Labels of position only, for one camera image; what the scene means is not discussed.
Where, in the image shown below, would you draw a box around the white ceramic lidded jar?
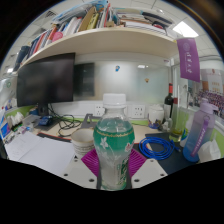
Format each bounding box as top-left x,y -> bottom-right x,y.
147,103 -> 166,130

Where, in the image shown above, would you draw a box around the green-labelled plastic drink bottle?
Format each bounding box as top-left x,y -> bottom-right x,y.
92,93 -> 136,192

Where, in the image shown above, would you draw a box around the white paper cup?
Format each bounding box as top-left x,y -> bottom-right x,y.
70,128 -> 96,160

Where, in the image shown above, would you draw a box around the ceiling light panels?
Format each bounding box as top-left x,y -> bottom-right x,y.
5,20 -> 200,74

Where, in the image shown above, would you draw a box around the tangled black cables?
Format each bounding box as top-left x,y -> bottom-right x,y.
48,105 -> 83,138

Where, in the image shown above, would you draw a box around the coiled blue cable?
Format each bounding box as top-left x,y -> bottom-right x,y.
138,135 -> 183,161

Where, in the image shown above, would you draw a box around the clear glass with yellow liquid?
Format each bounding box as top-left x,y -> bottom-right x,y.
168,107 -> 190,144

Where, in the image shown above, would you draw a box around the crumpled white tissue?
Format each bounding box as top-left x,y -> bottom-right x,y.
197,139 -> 222,164

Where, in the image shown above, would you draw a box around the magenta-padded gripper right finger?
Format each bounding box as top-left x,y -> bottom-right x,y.
127,147 -> 169,190

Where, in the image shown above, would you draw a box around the purple-blue gradient water bottle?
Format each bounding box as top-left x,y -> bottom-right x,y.
182,98 -> 220,164

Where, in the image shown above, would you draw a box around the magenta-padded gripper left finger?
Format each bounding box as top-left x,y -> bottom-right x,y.
62,147 -> 102,191

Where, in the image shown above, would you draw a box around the group photo poster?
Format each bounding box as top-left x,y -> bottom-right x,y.
194,68 -> 224,118

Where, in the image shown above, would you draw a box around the black desk mat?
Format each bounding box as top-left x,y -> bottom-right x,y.
132,132 -> 193,176

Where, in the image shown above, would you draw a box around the small blue device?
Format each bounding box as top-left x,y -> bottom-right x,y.
37,114 -> 55,127

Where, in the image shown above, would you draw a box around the white wall socket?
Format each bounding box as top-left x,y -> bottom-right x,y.
131,104 -> 147,120
94,104 -> 106,117

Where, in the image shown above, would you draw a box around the purple hanging pennant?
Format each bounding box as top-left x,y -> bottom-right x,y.
176,37 -> 202,83

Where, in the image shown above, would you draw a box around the black computer monitor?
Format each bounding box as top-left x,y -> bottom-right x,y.
16,52 -> 76,116

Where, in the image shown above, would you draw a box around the dark wine bottle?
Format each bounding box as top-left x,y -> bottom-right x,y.
163,83 -> 175,123

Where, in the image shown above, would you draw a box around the grey metal laptop stand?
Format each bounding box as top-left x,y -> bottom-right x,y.
79,113 -> 102,131

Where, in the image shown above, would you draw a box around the beige shelf with books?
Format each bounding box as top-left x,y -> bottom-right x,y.
13,0 -> 180,73

